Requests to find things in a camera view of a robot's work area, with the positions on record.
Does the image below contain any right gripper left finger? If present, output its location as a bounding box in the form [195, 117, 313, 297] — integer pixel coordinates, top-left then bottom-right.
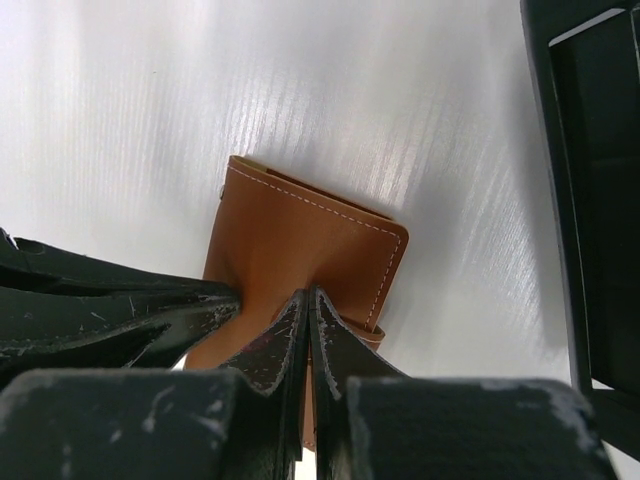
[220, 289, 306, 479]

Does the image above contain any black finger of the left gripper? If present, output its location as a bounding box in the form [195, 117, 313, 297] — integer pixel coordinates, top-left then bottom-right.
[1, 232, 241, 380]

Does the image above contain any black card rack box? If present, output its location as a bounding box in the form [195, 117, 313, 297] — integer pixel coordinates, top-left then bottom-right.
[521, 1, 639, 433]

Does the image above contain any brown leather card holder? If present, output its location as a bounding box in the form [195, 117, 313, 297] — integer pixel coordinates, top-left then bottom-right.
[183, 154, 411, 450]

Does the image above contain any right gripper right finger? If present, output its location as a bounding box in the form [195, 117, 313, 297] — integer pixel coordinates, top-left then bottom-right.
[308, 285, 405, 479]

